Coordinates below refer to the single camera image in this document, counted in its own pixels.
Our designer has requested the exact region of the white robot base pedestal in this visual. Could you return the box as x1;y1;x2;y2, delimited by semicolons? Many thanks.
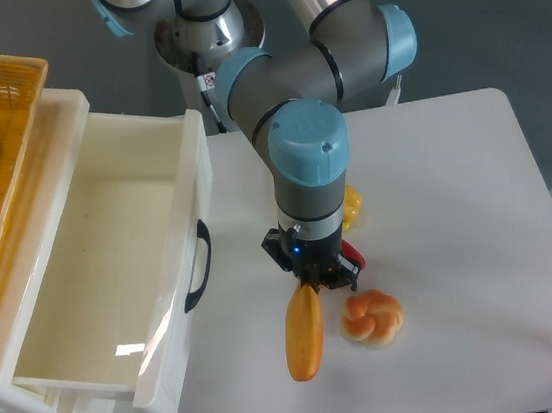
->
150;0;278;142

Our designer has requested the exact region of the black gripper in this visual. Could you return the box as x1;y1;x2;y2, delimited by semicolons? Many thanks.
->
261;226;366;292

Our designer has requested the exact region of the long orange baguette bread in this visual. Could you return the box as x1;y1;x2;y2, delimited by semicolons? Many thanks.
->
285;283;324;382

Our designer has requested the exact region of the yellow corn cob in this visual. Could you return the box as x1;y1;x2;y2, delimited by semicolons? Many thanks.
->
343;184;363;224

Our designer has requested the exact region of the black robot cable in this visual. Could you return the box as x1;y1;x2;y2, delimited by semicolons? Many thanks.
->
189;46;230;137

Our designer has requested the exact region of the black drawer handle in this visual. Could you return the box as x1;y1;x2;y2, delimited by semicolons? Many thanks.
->
184;219;213;313

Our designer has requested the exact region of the white upper drawer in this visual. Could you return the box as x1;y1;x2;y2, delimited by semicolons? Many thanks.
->
13;110;212;413

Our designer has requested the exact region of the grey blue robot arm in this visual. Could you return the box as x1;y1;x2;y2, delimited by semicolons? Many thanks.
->
91;0;417;289

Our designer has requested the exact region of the round knotted bread roll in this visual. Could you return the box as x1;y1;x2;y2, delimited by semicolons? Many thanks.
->
339;289;405;349

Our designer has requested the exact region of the red bell pepper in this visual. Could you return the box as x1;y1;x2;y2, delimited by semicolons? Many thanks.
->
341;240;367;269

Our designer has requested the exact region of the white drawer cabinet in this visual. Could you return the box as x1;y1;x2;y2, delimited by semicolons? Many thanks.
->
0;88;115;413

